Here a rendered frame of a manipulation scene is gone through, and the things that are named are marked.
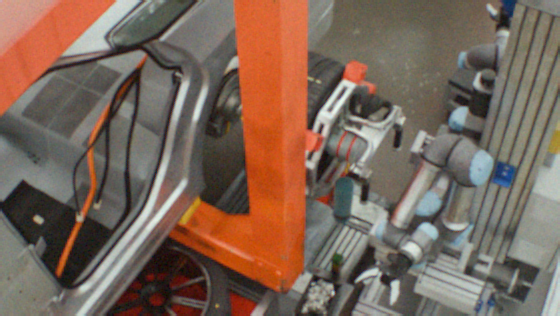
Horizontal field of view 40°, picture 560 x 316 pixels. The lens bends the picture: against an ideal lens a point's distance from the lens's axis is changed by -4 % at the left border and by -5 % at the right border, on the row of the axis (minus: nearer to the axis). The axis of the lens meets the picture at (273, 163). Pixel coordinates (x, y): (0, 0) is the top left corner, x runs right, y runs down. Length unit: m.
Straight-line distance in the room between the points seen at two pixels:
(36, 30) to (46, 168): 2.34
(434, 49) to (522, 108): 2.50
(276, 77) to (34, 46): 1.14
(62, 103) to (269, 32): 1.57
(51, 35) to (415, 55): 3.96
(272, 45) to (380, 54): 2.90
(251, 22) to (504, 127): 1.07
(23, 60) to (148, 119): 2.04
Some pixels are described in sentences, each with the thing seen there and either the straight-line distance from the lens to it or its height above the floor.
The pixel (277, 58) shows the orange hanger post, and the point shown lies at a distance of 2.37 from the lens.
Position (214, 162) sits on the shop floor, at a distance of 4.61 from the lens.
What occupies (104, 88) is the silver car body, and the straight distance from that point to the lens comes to 3.65.
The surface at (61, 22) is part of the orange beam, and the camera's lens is 1.47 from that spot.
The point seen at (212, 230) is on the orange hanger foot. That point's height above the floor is 0.68.
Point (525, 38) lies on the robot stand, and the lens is 2.63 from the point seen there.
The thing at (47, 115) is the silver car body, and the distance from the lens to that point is 3.65.
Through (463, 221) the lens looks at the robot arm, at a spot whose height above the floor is 1.08.
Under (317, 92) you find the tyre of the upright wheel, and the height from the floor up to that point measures 1.17.
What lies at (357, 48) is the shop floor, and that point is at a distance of 5.23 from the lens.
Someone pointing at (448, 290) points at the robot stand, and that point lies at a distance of 3.36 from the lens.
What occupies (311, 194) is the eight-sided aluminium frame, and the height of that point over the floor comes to 0.78.
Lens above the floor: 3.63
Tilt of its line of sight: 52 degrees down
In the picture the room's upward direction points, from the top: 2 degrees counter-clockwise
